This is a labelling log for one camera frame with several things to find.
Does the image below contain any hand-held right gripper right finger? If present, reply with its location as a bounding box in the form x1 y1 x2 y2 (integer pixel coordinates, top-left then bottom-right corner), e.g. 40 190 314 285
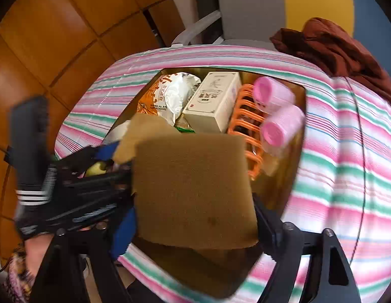
252 195 355 303

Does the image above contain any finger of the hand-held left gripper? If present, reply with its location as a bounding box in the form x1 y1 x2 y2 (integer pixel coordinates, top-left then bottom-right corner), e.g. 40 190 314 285
55 168 135 228
53 142 120 178

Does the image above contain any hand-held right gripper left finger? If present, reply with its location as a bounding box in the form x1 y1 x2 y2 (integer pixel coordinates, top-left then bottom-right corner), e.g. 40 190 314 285
31 208 138 303

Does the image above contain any amber storage box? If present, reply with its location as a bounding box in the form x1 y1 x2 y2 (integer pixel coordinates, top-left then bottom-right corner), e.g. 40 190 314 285
110 67 307 299

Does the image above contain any brown scouring sponge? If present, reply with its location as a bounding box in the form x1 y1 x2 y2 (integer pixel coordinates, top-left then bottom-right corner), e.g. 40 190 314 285
132 132 259 250

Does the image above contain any cream cardboard box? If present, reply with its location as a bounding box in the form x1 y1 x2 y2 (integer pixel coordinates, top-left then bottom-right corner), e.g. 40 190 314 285
182 71 243 133

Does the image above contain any person's left forearm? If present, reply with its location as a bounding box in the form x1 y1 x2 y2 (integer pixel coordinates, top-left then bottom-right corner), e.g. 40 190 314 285
3 232 56 294

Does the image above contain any white plastic packet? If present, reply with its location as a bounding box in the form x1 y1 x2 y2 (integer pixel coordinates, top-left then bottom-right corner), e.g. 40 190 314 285
103 119 133 146

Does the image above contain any striped tablecloth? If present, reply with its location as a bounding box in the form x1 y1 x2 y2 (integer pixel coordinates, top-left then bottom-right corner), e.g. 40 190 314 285
54 42 391 303

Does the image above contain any orange snack packet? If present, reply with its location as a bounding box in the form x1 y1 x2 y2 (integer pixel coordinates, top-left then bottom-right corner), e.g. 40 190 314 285
137 72 202 127

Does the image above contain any pink hair roller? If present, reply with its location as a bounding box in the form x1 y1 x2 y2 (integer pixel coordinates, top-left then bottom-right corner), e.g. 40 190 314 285
260 105 306 157
252 76 296 115

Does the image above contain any wooden wardrobe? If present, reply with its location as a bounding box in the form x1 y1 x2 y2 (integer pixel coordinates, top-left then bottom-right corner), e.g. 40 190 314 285
0 0 185 259

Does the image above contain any orange plastic rack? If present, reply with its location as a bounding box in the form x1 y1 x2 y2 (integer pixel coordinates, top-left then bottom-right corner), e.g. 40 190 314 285
226 83 269 181

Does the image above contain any red-brown cloth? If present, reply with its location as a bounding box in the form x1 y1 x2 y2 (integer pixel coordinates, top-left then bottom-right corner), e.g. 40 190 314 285
270 17 391 108

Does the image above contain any grey yellow blue chair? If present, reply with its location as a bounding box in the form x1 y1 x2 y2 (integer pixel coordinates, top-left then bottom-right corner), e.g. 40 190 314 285
171 0 391 52

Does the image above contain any thin black cable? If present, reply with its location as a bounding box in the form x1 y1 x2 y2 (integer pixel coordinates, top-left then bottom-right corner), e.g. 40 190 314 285
343 75 370 267

